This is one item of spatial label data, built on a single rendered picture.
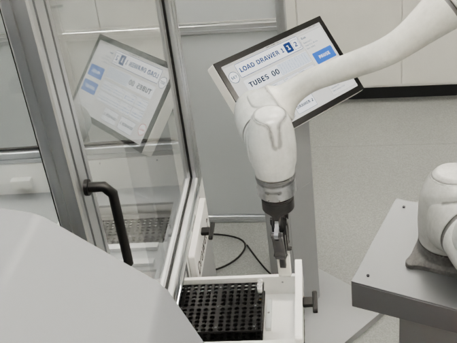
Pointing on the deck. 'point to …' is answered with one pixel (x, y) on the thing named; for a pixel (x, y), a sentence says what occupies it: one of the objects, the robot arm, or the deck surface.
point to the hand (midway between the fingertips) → (283, 263)
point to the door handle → (113, 214)
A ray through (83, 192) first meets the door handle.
